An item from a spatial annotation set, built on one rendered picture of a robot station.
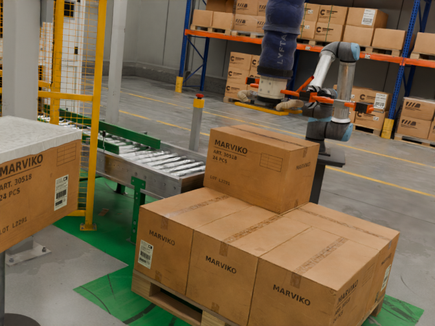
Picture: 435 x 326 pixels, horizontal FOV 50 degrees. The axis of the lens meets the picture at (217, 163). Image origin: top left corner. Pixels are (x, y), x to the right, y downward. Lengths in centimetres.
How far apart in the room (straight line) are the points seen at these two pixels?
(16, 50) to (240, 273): 176
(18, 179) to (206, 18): 1038
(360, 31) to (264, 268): 841
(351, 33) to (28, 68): 817
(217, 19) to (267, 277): 999
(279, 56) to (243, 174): 75
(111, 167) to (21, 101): 87
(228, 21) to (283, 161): 909
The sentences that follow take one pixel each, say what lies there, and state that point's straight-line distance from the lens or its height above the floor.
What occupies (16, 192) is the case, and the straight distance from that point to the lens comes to 197.
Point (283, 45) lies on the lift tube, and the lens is 291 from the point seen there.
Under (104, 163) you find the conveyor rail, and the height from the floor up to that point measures 51.
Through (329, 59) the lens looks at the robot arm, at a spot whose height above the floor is 147.
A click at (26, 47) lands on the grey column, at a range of 298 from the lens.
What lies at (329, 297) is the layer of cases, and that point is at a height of 50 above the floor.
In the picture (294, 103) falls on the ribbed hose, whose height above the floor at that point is 120.
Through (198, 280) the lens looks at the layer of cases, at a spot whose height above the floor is 28.
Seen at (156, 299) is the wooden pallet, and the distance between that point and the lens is 283.
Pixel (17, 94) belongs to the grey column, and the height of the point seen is 105.
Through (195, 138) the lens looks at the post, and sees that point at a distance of 399.
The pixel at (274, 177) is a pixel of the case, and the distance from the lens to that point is 283.
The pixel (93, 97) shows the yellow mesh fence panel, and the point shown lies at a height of 100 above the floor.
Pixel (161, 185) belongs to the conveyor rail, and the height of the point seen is 51.
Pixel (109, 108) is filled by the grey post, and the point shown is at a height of 43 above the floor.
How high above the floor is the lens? 152
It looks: 15 degrees down
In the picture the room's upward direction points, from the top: 8 degrees clockwise
